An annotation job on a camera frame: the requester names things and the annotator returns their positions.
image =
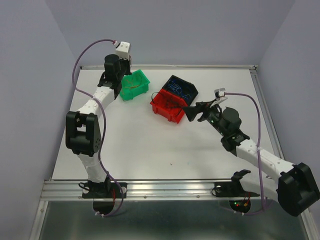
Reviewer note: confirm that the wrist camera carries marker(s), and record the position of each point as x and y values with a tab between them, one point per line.
123	50
220	96

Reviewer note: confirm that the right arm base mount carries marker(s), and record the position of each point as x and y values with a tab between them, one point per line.
233	188

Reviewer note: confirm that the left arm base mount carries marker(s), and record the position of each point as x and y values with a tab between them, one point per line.
107	189

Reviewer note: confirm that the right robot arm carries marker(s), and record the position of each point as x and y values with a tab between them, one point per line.
292	186

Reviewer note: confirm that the green plastic bin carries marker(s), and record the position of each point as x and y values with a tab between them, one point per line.
134	85

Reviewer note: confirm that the black plastic bin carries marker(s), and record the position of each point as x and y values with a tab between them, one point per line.
181	88

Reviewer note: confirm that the red plastic bin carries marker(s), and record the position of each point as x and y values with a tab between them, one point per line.
168	105

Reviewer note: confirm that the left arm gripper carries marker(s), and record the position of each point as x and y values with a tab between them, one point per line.
127	62

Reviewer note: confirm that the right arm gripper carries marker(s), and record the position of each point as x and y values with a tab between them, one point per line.
205	107

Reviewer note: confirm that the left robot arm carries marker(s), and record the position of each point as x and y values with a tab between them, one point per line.
83	134

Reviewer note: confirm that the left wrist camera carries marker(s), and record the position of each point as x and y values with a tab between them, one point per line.
123	50

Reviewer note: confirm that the aluminium mounting rail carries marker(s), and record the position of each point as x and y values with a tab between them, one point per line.
139	190

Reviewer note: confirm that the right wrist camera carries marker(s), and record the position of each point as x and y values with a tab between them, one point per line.
220	96

